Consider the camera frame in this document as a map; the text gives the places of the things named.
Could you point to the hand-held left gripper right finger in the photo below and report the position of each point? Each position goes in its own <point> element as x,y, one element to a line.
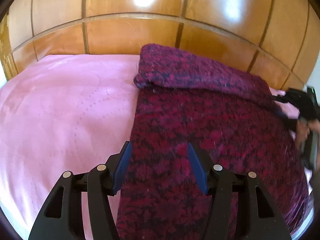
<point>196,167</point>

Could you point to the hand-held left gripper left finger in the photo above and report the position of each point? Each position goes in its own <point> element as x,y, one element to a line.
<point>123,165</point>

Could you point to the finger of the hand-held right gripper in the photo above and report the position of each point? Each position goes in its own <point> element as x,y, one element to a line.
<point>287,120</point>
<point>282,98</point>

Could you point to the red floral knit garment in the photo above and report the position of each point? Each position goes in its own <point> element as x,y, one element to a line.
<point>200,120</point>

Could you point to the person's right hand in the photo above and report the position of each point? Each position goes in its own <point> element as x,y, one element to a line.
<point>303,132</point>

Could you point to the pink bed sheet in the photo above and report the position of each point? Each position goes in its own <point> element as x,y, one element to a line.
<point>62,110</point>

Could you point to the wooden panelled wardrobe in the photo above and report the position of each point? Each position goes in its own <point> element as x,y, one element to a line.
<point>125,35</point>

